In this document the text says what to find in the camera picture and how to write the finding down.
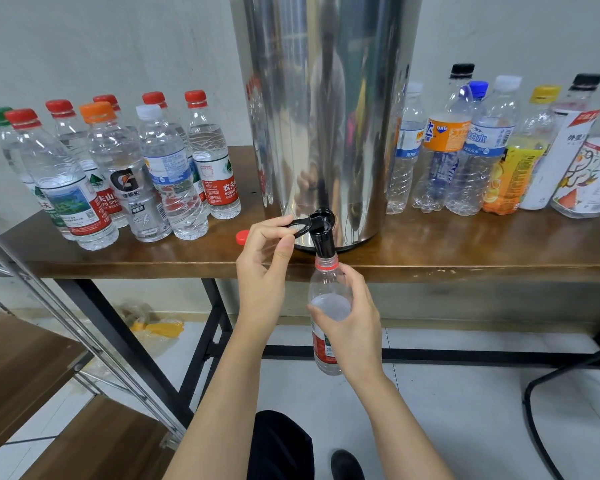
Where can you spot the person's right hand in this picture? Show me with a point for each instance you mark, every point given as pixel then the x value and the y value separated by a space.
pixel 355 335

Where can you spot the person's left hand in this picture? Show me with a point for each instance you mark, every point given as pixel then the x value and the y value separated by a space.
pixel 262 290

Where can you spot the red bottle cap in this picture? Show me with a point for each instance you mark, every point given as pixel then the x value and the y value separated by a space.
pixel 241 238

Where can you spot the white-cap blue-label bottle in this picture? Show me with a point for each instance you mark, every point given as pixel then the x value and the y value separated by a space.
pixel 173 175

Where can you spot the orange cap clear plastic bottle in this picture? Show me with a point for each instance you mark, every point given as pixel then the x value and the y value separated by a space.
pixel 123 180

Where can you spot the stainless steel water dispenser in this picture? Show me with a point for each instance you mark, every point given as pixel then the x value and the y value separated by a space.
pixel 325 95

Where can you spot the green red label plastic bottle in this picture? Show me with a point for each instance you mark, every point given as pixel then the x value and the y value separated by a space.
pixel 155 97

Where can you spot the cluster of plastic bottles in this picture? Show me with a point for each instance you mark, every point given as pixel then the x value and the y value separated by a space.
pixel 500 145

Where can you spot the wooden metal shelf rack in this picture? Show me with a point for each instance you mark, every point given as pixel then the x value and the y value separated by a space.
pixel 15 380

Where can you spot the green label plastic water bottle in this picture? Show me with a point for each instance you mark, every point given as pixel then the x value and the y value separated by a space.
pixel 2 140

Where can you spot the person's left forearm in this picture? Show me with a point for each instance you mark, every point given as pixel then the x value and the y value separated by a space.
pixel 225 420

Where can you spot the person's right forearm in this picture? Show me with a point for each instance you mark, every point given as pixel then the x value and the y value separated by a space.
pixel 405 435

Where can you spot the person's black shoe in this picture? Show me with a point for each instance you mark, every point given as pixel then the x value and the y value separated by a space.
pixel 347 467

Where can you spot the person's black trouser leg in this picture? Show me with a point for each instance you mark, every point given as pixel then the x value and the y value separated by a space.
pixel 280 453

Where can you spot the yellow debris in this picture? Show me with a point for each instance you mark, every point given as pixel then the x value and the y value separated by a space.
pixel 158 328

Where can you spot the black metal table frame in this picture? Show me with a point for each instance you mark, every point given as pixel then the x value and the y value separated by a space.
pixel 450 357

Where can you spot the wooden stool with black frame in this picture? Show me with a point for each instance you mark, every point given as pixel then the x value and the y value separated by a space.
pixel 572 390

